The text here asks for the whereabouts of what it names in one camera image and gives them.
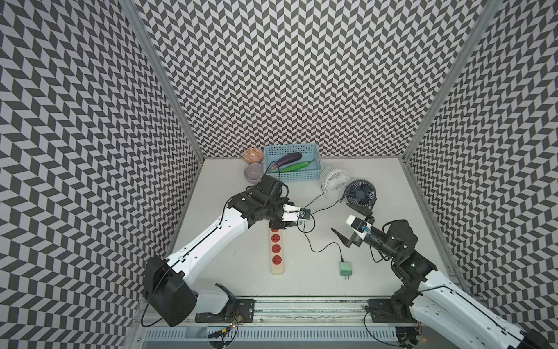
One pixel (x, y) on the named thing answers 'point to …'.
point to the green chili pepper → (296, 166)
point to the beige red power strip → (277, 251)
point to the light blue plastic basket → (291, 163)
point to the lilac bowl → (253, 172)
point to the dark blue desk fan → (360, 192)
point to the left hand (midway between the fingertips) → (291, 214)
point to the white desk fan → (334, 180)
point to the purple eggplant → (286, 159)
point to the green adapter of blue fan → (346, 270)
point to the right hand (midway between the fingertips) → (341, 217)
